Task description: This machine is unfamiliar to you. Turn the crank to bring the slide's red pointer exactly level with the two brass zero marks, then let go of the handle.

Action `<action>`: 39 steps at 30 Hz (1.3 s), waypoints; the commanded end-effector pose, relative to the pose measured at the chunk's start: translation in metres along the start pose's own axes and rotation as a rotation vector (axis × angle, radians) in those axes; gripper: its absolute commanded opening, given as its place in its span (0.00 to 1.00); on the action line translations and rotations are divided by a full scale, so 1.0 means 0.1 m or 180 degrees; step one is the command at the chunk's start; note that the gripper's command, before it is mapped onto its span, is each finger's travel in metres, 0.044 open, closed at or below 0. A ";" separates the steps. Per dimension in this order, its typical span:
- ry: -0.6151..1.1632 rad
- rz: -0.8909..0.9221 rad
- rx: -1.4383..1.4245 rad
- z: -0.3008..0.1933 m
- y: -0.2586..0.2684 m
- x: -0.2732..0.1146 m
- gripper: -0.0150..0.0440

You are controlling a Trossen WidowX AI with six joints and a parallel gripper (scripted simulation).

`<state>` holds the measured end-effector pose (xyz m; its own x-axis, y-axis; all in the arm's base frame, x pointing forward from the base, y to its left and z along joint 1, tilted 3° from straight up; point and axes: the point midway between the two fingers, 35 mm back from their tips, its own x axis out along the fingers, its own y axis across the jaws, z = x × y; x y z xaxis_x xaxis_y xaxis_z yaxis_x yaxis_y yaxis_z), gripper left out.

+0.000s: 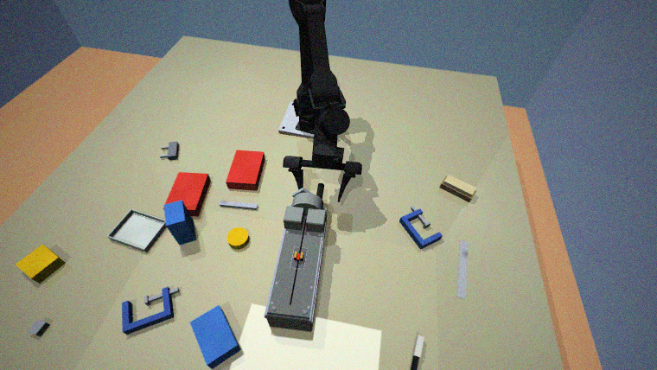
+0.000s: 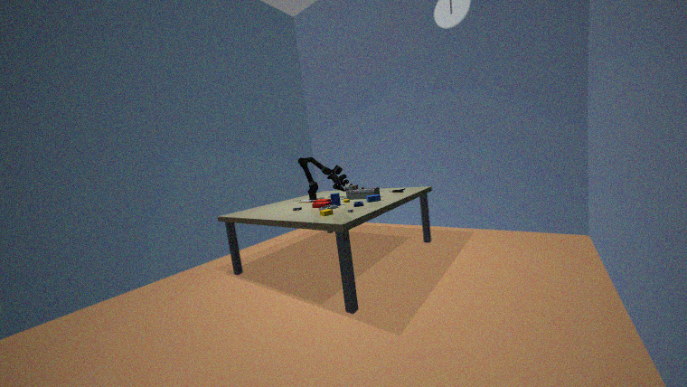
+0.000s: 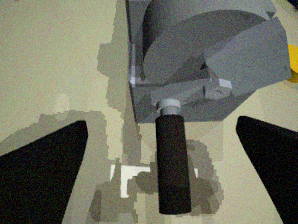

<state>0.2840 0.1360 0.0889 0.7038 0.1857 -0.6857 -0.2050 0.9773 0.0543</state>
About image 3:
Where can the yellow short cylinder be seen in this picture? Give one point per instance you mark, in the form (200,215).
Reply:
(293,52)

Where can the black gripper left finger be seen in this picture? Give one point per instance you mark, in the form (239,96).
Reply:
(36,180)

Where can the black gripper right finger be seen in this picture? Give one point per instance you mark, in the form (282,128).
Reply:
(273,150)

